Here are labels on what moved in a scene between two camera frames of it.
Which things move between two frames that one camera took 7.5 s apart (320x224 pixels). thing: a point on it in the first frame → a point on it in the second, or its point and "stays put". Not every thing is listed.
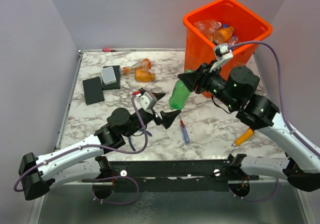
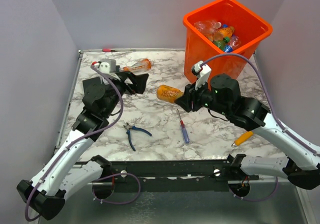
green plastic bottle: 180,95 → 221,43
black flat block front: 93,90 stays put
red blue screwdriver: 182,125 stays put
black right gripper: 199,78 → 189,97
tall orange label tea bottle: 144,65 stays put
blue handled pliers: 139,130 stays put
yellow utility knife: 247,134 stays put
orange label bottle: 143,76 → 168,93
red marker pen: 108,50 stays put
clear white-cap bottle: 207,26 stays put
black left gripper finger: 168,118 → 139,81
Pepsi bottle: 235,39 stays put
